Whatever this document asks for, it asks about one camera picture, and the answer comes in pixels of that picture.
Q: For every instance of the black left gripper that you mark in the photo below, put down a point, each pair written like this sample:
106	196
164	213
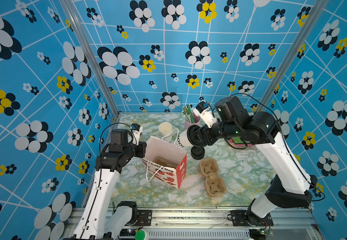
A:
141	146

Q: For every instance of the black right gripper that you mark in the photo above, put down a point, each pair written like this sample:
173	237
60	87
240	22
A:
205	133

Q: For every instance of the white paper coffee cup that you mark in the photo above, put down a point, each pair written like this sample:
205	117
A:
183	139

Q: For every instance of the red white paper gift bag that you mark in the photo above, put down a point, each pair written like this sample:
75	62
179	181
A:
172	152

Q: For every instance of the brown pulp cup carrier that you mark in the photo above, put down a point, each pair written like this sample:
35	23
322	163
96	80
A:
214	184

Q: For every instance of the black cup lid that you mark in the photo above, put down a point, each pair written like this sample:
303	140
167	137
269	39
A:
193	135

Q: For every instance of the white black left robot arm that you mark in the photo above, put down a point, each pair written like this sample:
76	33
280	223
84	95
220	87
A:
94	224

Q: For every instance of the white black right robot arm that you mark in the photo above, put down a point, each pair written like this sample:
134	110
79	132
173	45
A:
290	188

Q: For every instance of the pink straw holder cup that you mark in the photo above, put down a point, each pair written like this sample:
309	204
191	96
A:
192	121

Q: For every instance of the stack of white paper cups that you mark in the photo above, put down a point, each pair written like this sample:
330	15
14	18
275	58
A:
165	130

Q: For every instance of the green push button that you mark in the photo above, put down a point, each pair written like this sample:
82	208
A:
142	235

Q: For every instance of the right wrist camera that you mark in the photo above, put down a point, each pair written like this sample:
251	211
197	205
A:
203	110

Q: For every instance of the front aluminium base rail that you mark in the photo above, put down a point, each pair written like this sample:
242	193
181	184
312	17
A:
222	223

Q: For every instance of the left aluminium frame post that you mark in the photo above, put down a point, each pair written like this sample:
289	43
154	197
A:
71	14

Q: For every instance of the aluminium frame post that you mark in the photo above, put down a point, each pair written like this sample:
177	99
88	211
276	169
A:
71	14
304	32

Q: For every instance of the right aluminium frame post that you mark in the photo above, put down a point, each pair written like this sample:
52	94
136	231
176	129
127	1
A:
304	32

